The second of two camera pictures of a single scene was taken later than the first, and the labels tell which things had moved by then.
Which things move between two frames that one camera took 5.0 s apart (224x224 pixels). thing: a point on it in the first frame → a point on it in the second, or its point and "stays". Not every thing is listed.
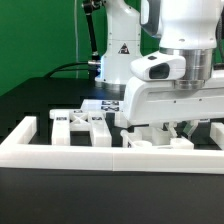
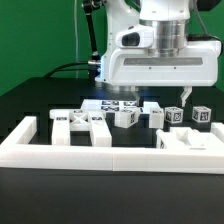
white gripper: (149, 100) → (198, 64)
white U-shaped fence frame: (19, 151) stays
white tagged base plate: (104, 105) stays
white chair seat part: (161, 138) → (187, 138)
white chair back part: (63, 121) stays
